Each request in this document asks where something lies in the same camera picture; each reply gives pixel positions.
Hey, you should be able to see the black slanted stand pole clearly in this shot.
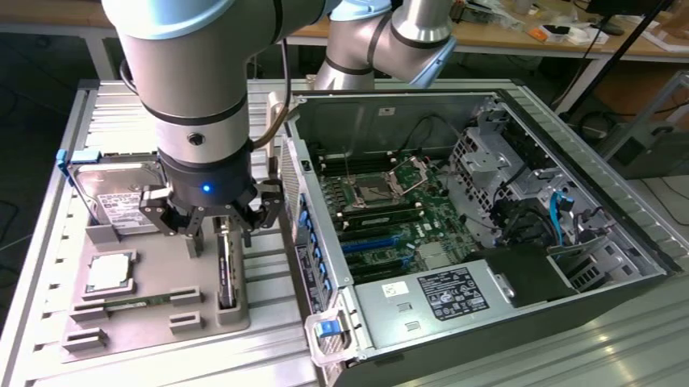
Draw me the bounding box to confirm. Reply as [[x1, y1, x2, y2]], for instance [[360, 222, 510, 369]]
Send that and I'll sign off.
[[547, 0, 677, 112]]

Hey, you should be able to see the black graphics card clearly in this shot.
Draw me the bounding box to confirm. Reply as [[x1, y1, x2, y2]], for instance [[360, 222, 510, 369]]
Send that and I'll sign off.
[[212, 215, 242, 312]]

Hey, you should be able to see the white orange bench device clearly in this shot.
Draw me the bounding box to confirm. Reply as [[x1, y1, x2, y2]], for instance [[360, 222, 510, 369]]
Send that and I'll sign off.
[[530, 23, 609, 45]]

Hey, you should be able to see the blue data wire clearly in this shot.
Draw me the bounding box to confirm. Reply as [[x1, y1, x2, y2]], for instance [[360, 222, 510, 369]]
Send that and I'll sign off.
[[549, 191, 571, 247]]

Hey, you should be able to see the black plastic shroud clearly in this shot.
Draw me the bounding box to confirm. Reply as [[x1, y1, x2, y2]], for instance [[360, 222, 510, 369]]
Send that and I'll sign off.
[[465, 243, 575, 310]]

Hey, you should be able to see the black expansion slot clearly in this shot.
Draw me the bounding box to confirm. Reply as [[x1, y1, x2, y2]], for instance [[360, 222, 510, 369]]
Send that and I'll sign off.
[[346, 257, 406, 280]]

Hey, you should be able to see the green RAM stick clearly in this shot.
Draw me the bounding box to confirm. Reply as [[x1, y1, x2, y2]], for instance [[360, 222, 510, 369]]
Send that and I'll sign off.
[[101, 294, 173, 310]]

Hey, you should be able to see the CPU socket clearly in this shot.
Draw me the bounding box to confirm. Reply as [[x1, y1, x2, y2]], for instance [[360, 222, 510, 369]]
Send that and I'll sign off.
[[348, 177, 399, 205]]

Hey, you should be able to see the dark grey cabinet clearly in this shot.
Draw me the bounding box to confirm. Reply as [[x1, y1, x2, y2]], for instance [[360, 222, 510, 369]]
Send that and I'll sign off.
[[607, 123, 689, 181]]

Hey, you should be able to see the blue expansion slot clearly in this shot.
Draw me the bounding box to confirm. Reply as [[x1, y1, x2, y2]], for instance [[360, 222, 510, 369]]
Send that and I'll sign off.
[[342, 236, 403, 254]]

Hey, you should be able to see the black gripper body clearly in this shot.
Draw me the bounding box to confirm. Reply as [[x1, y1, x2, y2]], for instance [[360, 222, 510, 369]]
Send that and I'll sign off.
[[159, 140, 259, 210]]

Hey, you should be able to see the open black silver PC case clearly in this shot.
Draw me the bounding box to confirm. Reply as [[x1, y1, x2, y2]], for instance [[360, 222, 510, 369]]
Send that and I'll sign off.
[[267, 90, 682, 387]]

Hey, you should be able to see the silver CPU chip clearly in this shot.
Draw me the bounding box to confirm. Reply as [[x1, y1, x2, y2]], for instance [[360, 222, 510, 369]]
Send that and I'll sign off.
[[85, 256, 133, 293]]

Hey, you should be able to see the black monitor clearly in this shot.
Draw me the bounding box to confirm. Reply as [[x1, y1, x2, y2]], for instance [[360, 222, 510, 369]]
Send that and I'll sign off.
[[583, 0, 674, 17]]

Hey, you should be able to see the silver perforated disk bay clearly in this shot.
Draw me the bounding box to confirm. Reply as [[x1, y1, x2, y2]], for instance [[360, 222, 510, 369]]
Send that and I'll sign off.
[[449, 125, 521, 194]]

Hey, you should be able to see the silver power supply unit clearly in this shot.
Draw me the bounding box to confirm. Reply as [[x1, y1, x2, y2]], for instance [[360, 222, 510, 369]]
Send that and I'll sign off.
[[352, 260, 518, 350]]

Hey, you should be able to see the green motherboard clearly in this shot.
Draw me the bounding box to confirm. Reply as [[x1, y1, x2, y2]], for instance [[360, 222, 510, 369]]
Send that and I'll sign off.
[[316, 155, 481, 285]]

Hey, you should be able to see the hard disk in blue bracket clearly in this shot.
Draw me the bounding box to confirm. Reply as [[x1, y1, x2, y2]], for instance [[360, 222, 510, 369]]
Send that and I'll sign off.
[[55, 148, 168, 237]]

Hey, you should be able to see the grey plastic parts rack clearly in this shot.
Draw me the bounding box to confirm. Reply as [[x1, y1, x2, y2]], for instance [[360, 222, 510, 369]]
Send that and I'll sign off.
[[56, 215, 252, 364]]

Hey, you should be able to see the black installed RAM stick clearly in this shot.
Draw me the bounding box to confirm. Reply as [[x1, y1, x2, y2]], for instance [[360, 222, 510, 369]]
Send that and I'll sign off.
[[336, 206, 426, 233]]

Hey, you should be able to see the open metal socket cover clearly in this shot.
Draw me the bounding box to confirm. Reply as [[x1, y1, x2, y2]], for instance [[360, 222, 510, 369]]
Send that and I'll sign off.
[[387, 155, 435, 190]]

